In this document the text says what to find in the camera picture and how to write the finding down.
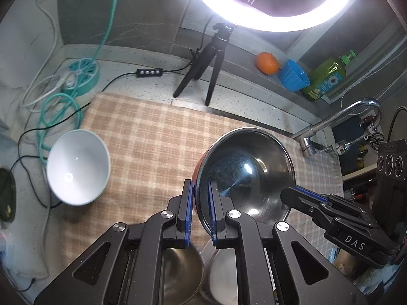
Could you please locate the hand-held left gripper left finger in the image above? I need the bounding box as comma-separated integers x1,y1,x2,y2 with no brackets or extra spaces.
33,179,194,305

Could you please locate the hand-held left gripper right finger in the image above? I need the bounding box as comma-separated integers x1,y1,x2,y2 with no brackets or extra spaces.
207,179,371,305

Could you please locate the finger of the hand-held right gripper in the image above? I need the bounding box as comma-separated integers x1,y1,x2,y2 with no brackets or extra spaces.
280,187,338,229
296,187,376,227

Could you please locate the red steel bowl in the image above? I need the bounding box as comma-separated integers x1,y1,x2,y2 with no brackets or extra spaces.
192,128,296,242

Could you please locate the plain steel bowl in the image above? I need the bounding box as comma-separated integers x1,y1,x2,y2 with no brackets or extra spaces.
161,246,205,305

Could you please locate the checkered beige cloth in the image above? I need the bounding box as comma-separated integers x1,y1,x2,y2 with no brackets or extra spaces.
59,92,345,305

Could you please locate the chrome faucet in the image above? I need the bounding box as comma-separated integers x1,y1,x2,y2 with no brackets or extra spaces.
291,98,384,158

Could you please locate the light teal bowl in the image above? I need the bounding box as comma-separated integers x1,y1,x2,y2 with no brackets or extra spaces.
47,129,111,206

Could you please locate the green dish soap bottle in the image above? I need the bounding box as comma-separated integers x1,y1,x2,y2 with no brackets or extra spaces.
301,50,358,102

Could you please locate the blue ribbed cup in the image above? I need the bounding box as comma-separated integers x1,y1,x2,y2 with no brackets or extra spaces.
279,59,310,92

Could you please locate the orange fruit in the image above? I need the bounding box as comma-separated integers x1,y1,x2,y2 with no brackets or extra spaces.
256,52,280,75

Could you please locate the black mini tripod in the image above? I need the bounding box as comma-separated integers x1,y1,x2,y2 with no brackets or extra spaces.
172,22,235,106

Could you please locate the dark green tray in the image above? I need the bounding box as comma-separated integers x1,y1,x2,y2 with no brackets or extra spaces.
0,167,16,223

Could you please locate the black inline cable remote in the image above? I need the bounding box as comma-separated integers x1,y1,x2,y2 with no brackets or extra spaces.
136,68,163,78

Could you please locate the black cable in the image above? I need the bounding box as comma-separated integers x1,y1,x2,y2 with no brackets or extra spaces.
13,17,213,208

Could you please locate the teal cable reel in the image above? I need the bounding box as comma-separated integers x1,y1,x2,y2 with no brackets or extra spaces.
62,58,100,96

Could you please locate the ring light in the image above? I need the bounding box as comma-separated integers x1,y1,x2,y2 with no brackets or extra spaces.
185,0,354,33

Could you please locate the teal cable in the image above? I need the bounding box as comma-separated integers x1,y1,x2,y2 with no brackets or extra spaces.
37,0,123,166

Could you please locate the white cable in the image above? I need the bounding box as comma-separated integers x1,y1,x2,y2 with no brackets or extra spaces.
0,0,78,293

